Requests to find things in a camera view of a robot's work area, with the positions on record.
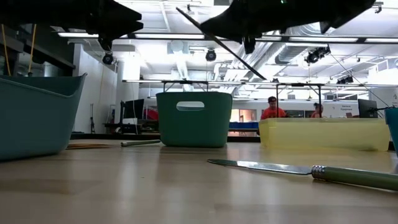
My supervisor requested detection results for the red object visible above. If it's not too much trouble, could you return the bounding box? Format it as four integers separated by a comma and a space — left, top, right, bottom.
144, 105, 159, 121

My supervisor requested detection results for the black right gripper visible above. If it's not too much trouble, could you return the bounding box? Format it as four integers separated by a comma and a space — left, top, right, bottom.
200, 0, 331, 55

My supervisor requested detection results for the large teal plastic bin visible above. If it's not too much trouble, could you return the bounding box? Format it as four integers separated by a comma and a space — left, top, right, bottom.
0, 73, 88, 161

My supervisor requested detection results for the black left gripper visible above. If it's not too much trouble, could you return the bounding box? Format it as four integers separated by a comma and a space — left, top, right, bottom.
37, 0, 144, 52

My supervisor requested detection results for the person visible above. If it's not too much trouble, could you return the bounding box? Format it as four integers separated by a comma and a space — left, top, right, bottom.
260, 96, 287, 121
310, 102, 325, 119

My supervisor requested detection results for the bronze cutlery piece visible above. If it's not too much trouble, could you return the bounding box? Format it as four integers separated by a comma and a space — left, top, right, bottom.
65, 142, 122, 150

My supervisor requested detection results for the yellow translucent plastic tray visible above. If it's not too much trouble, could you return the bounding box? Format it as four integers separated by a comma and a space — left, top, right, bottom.
258, 117, 391, 152

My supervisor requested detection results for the thin dark tripod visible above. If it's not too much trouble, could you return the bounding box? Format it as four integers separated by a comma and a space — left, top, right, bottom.
89, 103, 96, 134

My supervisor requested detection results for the green plastic bin with slot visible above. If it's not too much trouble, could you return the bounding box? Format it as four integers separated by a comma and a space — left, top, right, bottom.
155, 91, 233, 148

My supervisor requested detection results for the black computer monitor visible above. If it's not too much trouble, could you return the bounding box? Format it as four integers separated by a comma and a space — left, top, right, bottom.
358, 98, 379, 119
120, 98, 146, 120

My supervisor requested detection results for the black ceiling spot lamp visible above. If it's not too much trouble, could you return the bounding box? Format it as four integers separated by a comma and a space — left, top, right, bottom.
101, 52, 114, 66
205, 48, 218, 62

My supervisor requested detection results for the dark desk with equipment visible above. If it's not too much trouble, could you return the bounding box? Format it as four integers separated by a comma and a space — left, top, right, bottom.
104, 118, 160, 140

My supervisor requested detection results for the yellow hanging cord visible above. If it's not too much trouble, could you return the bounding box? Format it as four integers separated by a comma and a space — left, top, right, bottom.
0, 24, 12, 76
28, 24, 39, 74

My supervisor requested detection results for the black workstation frame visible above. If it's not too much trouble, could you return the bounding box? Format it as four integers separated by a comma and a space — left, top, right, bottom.
275, 82, 325, 119
161, 80, 210, 93

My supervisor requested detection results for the black ceiling lamp cluster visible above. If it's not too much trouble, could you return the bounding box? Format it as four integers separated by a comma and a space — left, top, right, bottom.
336, 75, 354, 85
304, 46, 331, 65

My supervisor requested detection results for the blue rectangular plastic bin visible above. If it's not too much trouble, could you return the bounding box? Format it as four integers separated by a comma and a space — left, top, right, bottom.
384, 107, 398, 156

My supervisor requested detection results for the green handled table knife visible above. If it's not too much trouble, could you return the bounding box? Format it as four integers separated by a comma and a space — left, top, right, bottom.
207, 159, 398, 192

